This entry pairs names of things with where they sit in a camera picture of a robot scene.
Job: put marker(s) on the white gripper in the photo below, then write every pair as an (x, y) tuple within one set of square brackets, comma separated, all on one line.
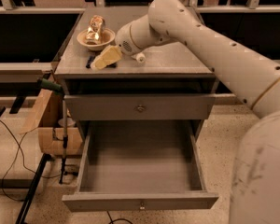
[(123, 41)]

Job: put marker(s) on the dark blue snack bar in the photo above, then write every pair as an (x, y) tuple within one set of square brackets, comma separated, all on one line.
[(91, 59)]

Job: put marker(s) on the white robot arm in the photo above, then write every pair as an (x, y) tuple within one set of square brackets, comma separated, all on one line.
[(253, 78)]

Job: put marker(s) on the brass upper drawer knob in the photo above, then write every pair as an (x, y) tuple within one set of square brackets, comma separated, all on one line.
[(140, 108)]

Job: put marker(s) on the brass drawer knob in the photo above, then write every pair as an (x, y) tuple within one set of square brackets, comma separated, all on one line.
[(140, 108), (142, 206)]

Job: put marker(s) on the closed grey upper drawer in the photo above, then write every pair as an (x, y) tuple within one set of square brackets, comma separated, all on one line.
[(123, 107)]

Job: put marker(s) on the grey drawer cabinet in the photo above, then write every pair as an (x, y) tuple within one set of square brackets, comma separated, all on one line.
[(169, 69)]

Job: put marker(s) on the open grey drawer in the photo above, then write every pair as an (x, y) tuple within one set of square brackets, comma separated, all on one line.
[(127, 162)]

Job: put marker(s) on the brass lower drawer knob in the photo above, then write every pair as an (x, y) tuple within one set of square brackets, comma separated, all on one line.
[(142, 206)]

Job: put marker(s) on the beige ceramic bowl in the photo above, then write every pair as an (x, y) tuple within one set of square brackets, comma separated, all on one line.
[(108, 38)]

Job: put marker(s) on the crumpled gold foil bag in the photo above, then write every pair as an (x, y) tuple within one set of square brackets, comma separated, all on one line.
[(94, 34)]

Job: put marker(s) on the clear plastic water bottle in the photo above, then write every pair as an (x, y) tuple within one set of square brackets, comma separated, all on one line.
[(139, 57)]

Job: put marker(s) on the cardboard box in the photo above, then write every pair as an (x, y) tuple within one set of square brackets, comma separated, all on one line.
[(46, 117)]

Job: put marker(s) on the black stand leg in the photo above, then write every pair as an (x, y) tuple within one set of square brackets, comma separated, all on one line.
[(31, 192)]

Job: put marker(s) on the green handled grabber stick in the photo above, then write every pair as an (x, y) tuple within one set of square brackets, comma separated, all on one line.
[(51, 86)]

